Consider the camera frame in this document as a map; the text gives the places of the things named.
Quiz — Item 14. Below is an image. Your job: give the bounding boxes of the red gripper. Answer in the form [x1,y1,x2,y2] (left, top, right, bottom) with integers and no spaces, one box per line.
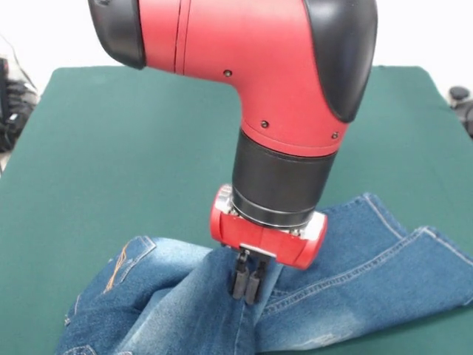
[209,184,329,305]

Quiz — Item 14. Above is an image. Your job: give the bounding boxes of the blue denim jeans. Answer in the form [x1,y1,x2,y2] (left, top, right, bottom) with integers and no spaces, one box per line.
[54,192,473,355]

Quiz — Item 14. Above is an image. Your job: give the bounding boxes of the dark green table cloth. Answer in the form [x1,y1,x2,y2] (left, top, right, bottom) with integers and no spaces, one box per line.
[0,65,473,355]

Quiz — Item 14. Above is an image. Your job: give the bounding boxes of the dark grey chair base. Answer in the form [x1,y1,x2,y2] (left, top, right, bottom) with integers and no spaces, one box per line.
[448,86,473,141]

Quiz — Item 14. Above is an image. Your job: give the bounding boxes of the black equipment pile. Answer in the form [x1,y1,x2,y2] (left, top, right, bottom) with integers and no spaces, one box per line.
[0,55,40,153]

